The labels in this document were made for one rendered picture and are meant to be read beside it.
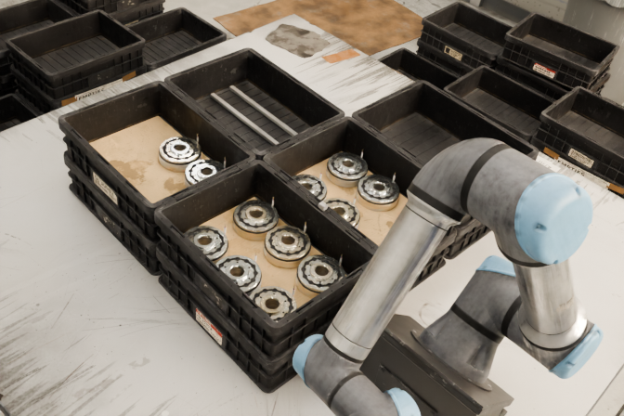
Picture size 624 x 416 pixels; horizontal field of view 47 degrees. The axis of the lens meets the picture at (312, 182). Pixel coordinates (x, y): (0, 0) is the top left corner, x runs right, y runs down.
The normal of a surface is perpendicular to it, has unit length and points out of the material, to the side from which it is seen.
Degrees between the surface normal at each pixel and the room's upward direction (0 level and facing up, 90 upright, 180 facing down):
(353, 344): 58
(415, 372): 90
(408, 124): 0
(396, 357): 90
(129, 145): 0
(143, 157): 0
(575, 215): 75
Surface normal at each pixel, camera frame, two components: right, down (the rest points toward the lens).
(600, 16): -0.65, 0.50
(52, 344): 0.11, -0.75
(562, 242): 0.56, 0.38
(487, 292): -0.58, -0.27
